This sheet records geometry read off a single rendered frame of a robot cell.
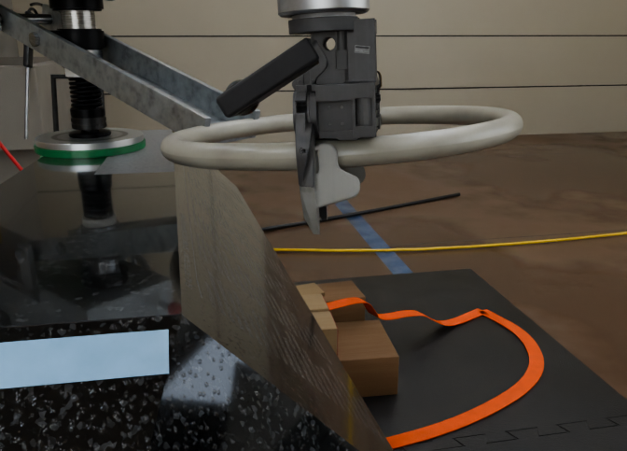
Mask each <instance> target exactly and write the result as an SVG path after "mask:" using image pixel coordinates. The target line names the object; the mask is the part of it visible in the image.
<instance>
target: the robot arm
mask: <svg viewBox="0 0 627 451"><path fill-rule="evenodd" d="M277 4H278V15H279V16H280V17H281V18H287V19H292V20H290V21H288V30H289V34H290V35H311V38H307V37H305V38H303V39H302V40H301V41H300V42H298V43H297V44H295V45H294V46H292V47H291V48H289V49H287V50H286V51H284V52H283V53H282V54H280V55H279V56H277V57H276V58H274V59H273V60H271V61H270V62H268V63H266V64H265V65H263V66H262V67H260V68H259V69H258V70H257V71H255V72H254V73H252V74H251V75H249V76H248V77H246V78H244V79H238V80H235V81H233V82H231V84H230V85H229V86H228V87H227V89H226V90H225V91H224V92H223V93H221V94H220V95H218V97H217V98H216V103H217V104H218V106H219V107H220V109H221V111H222V112H223V114H224V115H225V117H227V118H231V117H234V116H238V115H239V116H245V115H249V114H251V113H252V112H254V111H255V110H256V109H257V107H258V105H259V103H260V102H261V101H263V100H264V99H266V98H267V97H269V96H270V95H272V94H274V93H275V92H277V91H279V90H280V89H282V88H283V87H284V86H285V85H287V84H288V83H290V82H291V81H293V82H292V87H293V89H294V90H295V92H293V124H294V130H295V134H296V159H297V169H298V179H299V185H300V199H301V205H302V211H303V216H304V218H305V220H306V222H307V224H308V225H309V227H310V229H311V231H312V233H313V234H320V218H321V219H322V220H327V206H328V205H330V204H335V203H338V202H342V201H345V200H349V199H352V198H354V197H356V196H357V194H358V193H359V191H360V183H362V182H363V181H364V179H365V176H366V173H365V169H364V167H363V166H360V167H347V168H340V167H339V165H338V154H337V150H336V149H335V148H334V146H332V145H331V144H329V143H321V144H318V145H317V146H316V145H315V141H318V140H333V139H338V141H342V140H358V139H359V138H373V137H377V134H376V133H377V131H378V129H381V125H382V117H381V114H380V102H381V95H380V88H381V87H382V75H381V73H380V72H379V71H377V50H376V35H377V20H375V18H371V19H359V18H358V17H357V16H356V15H359V14H364V13H367V12H368V11H369V0H277ZM330 38H333V39H334V40H335V47H334V49H332V50H329V49H328V48H327V41H328V40H329V39H330ZM377 73H378V75H379V79H378V77H377ZM317 151H319V169H318V154H317Z"/></svg>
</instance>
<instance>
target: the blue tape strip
mask: <svg viewBox="0 0 627 451"><path fill-rule="evenodd" d="M165 373H169V330H158V331H135V332H124V333H111V334H99V335H88V336H76V337H64V338H52V339H40V340H29V341H17V342H4V343H0V388H20V387H30V386H41V385H51V384H61V383H72V382H82V381H92V380H103V379H113V378H123V377H134V376H144V375H154V374H165Z"/></svg>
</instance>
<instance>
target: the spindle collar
mask: <svg viewBox="0 0 627 451"><path fill-rule="evenodd" d="M60 14H61V22H62V29H57V30H50V31H51V32H52V33H54V34H56V35H59V36H61V37H62V38H64V39H66V40H68V41H70V42H72V43H74V44H75V45H77V46H79V47H81V48H83V49H85V50H86V51H88V52H90V53H92V54H94V55H96V56H98V57H99V58H101V59H104V57H103V51H102V49H104V48H105V34H104V31H102V29H96V23H95V13H94V11H90V10H60Z"/></svg>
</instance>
